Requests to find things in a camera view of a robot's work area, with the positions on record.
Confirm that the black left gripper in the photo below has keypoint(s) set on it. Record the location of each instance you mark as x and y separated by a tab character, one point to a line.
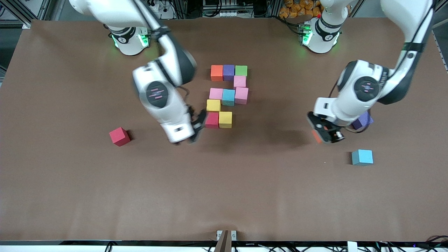
350	128

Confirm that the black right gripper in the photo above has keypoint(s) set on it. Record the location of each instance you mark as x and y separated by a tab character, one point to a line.
196	123

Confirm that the red foam block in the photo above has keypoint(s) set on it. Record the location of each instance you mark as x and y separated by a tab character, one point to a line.
212	120
119	136

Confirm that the orange foam block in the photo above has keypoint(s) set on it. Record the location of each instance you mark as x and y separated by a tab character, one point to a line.
217	72
316	136

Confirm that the yellow foam block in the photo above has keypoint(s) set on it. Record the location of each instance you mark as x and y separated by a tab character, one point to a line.
225	119
213	105

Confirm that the pink foam block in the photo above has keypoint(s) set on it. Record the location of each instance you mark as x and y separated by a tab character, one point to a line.
239	81
241	95
216	93

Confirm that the light blue foam block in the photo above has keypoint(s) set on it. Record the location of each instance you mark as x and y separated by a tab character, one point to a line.
362	157
228	98

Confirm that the purple foam block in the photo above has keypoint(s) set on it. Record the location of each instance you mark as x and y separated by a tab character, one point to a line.
364	121
229	71

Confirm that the green foam block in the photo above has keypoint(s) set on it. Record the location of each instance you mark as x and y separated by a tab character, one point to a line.
241	70

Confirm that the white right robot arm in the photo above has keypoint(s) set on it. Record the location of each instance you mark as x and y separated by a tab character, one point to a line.
168	115

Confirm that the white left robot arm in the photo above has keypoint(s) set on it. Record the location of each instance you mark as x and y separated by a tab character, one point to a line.
350	105

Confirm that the white power strip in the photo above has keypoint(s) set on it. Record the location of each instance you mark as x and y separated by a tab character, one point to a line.
231	14
159	8

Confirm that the small white box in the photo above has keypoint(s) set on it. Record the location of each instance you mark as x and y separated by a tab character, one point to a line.
352	247

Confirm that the bag of orange items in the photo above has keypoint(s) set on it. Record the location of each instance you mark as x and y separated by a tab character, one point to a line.
294	8

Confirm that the small metal bracket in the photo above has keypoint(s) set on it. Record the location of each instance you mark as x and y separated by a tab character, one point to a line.
233	235

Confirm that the brown post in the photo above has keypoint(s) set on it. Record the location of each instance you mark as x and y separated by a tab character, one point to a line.
224	243

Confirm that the aluminium frame post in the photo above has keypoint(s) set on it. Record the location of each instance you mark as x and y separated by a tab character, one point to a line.
441	8

